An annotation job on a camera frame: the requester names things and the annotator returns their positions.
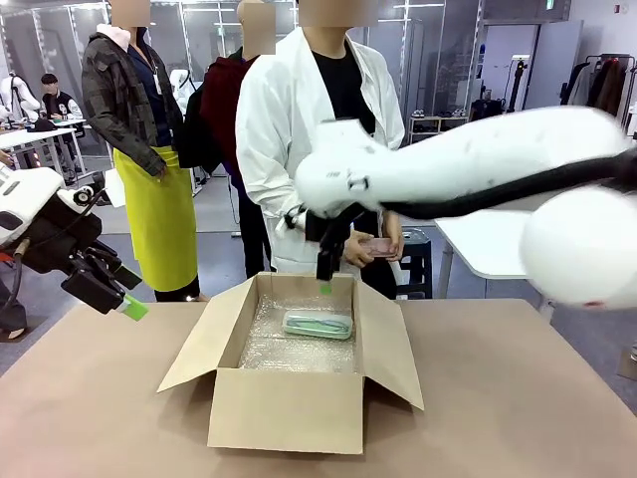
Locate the mint green glasses case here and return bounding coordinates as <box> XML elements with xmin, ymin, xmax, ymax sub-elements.
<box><xmin>281</xmin><ymin>309</ymin><xmax>355</xmax><ymax>343</ymax></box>

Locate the person's left hand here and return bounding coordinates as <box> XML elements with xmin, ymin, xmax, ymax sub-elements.
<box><xmin>383</xmin><ymin>217</ymin><xmax>405</xmax><ymax>261</ymax></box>

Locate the black step stool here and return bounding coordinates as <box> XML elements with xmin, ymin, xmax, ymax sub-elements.
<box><xmin>396</xmin><ymin>226</ymin><xmax>433</xmax><ymax>301</ymax></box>

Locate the black tripod stand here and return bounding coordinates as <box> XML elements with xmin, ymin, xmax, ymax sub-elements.
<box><xmin>506</xmin><ymin>56</ymin><xmax>530</xmax><ymax>115</ymax></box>

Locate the mannequin with yellow apron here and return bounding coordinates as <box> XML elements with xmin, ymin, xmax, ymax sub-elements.
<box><xmin>80</xmin><ymin>0</ymin><xmax>201</xmax><ymax>304</ymax></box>

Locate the seated person in black jacket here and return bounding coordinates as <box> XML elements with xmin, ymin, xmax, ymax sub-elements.
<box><xmin>39</xmin><ymin>73</ymin><xmax>85</xmax><ymax>123</ymax></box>

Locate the white side table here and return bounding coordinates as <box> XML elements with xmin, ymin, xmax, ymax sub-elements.
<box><xmin>432</xmin><ymin>213</ymin><xmax>556</xmax><ymax>326</ymax></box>

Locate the grey flat box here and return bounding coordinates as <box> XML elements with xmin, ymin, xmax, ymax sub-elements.
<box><xmin>615</xmin><ymin>342</ymin><xmax>637</xmax><ymax>383</ymax></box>

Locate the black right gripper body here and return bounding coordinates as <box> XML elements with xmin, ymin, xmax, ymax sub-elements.
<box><xmin>303</xmin><ymin>202</ymin><xmax>368</xmax><ymax>249</ymax></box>

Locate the clear bubble wrap sheet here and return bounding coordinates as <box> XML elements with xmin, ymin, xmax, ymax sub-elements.
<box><xmin>237</xmin><ymin>293</ymin><xmax>361</xmax><ymax>375</ymax></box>

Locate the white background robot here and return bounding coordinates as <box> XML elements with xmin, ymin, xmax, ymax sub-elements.
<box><xmin>0</xmin><ymin>73</ymin><xmax>42</xmax><ymax>124</ymax></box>
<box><xmin>168</xmin><ymin>69</ymin><xmax>193</xmax><ymax>114</ymax></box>

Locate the pink glasses case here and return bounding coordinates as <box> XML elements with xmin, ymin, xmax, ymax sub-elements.
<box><xmin>360</xmin><ymin>237</ymin><xmax>400</xmax><ymax>262</ymax></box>

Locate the person's right hand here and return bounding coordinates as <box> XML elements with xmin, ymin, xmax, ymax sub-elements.
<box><xmin>342</xmin><ymin>230</ymin><xmax>373</xmax><ymax>269</ymax></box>

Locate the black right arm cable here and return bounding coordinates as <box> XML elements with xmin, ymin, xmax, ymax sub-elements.
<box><xmin>380</xmin><ymin>147</ymin><xmax>637</xmax><ymax>221</ymax></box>

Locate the mannequin with red shawl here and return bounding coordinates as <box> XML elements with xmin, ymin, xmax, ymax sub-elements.
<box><xmin>177</xmin><ymin>0</ymin><xmax>278</xmax><ymax>281</ymax></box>

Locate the black suitcase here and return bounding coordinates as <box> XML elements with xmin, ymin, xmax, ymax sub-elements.
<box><xmin>469</xmin><ymin>98</ymin><xmax>510</xmax><ymax>121</ymax></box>

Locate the white background desk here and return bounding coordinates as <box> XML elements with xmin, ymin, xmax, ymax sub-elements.
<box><xmin>0</xmin><ymin>118</ymin><xmax>90</xmax><ymax>200</ymax></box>

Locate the clothes rack with coats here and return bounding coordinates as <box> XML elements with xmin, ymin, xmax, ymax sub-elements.
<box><xmin>560</xmin><ymin>52</ymin><xmax>637</xmax><ymax>139</ymax></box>

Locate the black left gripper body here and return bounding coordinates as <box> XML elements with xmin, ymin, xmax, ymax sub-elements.
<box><xmin>23</xmin><ymin>191</ymin><xmax>121</xmax><ymax>274</ymax></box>

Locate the person in white coat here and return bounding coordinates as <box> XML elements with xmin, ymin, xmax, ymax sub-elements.
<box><xmin>234</xmin><ymin>24</ymin><xmax>407</xmax><ymax>301</ymax></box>

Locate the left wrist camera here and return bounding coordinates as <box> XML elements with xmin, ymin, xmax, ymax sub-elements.
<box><xmin>72</xmin><ymin>185</ymin><xmax>106</xmax><ymax>208</ymax></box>

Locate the white shoe shelf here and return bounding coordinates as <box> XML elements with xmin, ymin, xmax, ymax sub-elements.
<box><xmin>409</xmin><ymin>115</ymin><xmax>470</xmax><ymax>149</ymax></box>

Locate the large open cardboard box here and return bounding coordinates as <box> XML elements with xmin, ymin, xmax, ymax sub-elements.
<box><xmin>156</xmin><ymin>271</ymin><xmax>426</xmax><ymax>456</ymax></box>

